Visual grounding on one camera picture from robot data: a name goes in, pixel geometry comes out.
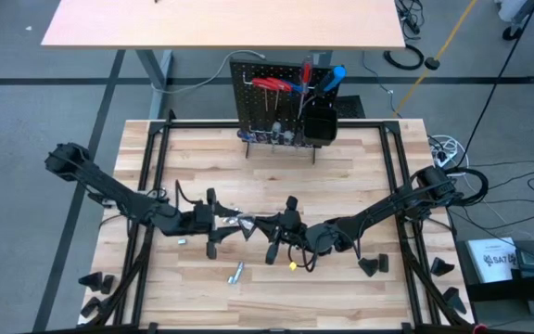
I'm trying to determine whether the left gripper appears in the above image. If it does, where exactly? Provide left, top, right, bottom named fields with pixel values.
left=191, top=187, right=245, bottom=260

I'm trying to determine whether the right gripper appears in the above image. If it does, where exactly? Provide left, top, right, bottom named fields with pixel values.
left=251, top=211, right=312, bottom=266

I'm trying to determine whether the red T-handle hex key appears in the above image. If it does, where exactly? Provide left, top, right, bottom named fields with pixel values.
left=266, top=77, right=293, bottom=111
left=251, top=77, right=278, bottom=113

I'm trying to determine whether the black blue handled screwdriver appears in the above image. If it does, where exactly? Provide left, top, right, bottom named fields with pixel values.
left=311, top=65, right=348, bottom=110

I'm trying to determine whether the black peg board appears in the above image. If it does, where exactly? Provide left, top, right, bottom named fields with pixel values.
left=227, top=59, right=342, bottom=167

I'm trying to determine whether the black plastic peg board bin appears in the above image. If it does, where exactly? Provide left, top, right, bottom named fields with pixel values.
left=302, top=105, right=339, bottom=148

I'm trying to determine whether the black mesh mat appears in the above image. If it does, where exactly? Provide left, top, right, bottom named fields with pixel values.
left=334, top=95, right=367, bottom=120

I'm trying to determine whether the grey desk leg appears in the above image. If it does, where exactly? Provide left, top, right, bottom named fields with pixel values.
left=134, top=49, right=175, bottom=121
left=312, top=49, right=335, bottom=71

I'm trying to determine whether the light wood desk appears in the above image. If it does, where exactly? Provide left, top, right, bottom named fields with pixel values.
left=40, top=0, right=406, bottom=51

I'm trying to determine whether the white printed booklet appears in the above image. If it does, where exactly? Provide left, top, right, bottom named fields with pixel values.
left=464, top=236, right=519, bottom=284

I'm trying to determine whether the black cart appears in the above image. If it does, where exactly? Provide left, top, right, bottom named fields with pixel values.
left=455, top=238, right=534, bottom=321

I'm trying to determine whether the black power strip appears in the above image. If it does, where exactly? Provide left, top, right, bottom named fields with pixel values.
left=394, top=0, right=426, bottom=37

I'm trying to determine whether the white object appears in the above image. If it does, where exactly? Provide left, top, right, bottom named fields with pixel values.
left=496, top=0, right=528, bottom=23

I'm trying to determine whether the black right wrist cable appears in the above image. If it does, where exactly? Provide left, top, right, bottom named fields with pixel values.
left=286, top=240, right=320, bottom=274

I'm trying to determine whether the double ring metal tool rack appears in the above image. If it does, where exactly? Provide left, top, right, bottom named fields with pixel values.
left=236, top=131, right=317, bottom=152

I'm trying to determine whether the black aluminium table frame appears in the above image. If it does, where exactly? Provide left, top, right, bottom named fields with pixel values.
left=77, top=109, right=476, bottom=334

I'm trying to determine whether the grey cable with plug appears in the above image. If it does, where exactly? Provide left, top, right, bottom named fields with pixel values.
left=151, top=49, right=267, bottom=96

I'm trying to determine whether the white coiled cable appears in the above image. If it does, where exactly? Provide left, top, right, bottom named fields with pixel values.
left=427, top=134, right=470, bottom=169

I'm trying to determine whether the black coiled cable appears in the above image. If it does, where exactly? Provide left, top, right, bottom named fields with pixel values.
left=382, top=44, right=426, bottom=71

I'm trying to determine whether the yellow cable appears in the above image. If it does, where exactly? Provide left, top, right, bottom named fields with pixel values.
left=390, top=0, right=479, bottom=118

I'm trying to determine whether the thin black cable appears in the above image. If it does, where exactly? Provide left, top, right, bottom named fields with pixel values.
left=464, top=0, right=534, bottom=153

